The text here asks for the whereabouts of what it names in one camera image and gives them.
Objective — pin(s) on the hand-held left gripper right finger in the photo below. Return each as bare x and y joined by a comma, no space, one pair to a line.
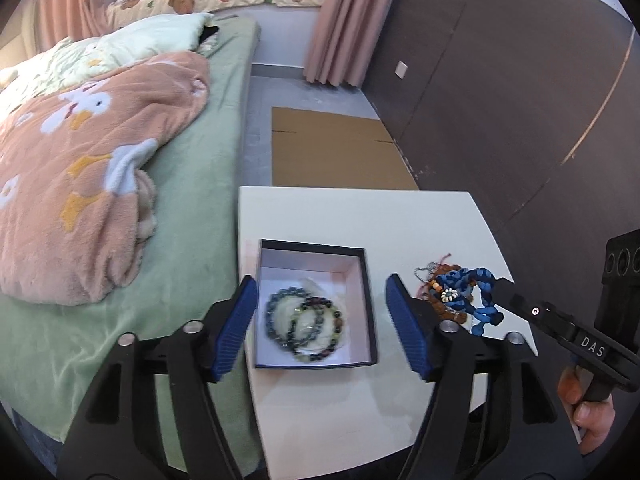
406,332

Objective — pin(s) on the black jewelry box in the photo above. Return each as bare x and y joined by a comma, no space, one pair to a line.
312,310

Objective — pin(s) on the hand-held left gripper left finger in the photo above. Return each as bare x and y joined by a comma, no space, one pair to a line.
234,332

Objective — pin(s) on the white wall switch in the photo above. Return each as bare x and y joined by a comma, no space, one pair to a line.
401,69

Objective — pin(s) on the pink curtain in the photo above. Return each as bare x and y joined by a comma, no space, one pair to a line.
70,5
350,25

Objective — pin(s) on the bed with green sheet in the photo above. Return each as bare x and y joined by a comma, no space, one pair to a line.
200,185

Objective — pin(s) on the floral print mattress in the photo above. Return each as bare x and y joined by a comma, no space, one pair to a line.
225,0

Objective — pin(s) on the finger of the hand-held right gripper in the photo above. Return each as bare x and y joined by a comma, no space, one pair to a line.
530,309

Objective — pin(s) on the pale green quilt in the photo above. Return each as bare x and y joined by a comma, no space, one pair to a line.
125,42

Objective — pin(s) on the pink duck print blanket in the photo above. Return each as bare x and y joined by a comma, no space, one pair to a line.
75,170

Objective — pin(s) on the flat cardboard sheet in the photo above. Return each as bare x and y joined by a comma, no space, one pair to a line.
330,150

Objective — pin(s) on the person's right hand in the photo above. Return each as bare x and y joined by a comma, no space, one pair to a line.
595,422

